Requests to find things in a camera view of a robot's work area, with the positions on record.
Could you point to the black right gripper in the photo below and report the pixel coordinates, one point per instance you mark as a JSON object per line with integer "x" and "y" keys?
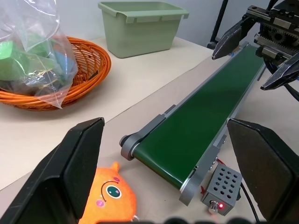
{"x": 280, "y": 35}

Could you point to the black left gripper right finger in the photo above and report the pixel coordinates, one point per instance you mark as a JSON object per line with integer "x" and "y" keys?
{"x": 268, "y": 168}

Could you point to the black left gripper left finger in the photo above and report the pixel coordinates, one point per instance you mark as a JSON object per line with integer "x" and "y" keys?
{"x": 58, "y": 177}

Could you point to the green conveyor belt unit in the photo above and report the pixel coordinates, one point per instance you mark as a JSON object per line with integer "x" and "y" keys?
{"x": 198, "y": 121}

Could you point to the grey perforated controller box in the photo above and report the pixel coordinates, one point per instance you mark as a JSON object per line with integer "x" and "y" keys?
{"x": 222, "y": 184}

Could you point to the black stand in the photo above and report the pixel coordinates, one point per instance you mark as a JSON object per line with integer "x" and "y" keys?
{"x": 219, "y": 21}

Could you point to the orange plush toy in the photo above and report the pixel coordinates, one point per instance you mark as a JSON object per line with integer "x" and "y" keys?
{"x": 116, "y": 198}

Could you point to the orange wicker basket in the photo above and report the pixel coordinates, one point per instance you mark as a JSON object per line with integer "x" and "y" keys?
{"x": 93, "y": 70}

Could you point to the pale green plastic bin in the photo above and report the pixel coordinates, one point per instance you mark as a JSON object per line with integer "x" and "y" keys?
{"x": 140, "y": 35}

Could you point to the clear plastic bag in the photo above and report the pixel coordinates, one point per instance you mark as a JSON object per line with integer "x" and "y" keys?
{"x": 35, "y": 35}

